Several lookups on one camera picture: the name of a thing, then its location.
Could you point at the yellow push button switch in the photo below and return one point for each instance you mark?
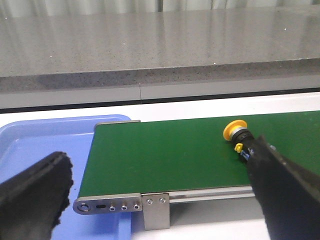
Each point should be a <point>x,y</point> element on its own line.
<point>237,133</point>

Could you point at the green conveyor belt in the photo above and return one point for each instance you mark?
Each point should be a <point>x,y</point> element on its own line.
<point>189,154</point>

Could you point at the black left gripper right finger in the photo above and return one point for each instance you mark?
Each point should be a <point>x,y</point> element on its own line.
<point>289,194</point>

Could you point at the aluminium conveyor frame rail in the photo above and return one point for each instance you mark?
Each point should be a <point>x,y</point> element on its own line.
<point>154,205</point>

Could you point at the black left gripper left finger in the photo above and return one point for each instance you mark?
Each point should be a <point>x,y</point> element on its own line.
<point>32,202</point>

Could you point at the blue plastic tray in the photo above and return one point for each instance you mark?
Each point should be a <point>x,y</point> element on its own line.
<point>23,143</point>

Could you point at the grey stone counter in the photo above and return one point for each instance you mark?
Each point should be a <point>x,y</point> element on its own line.
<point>75,61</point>

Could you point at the white curtain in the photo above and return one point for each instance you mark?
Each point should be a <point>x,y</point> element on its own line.
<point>32,8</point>

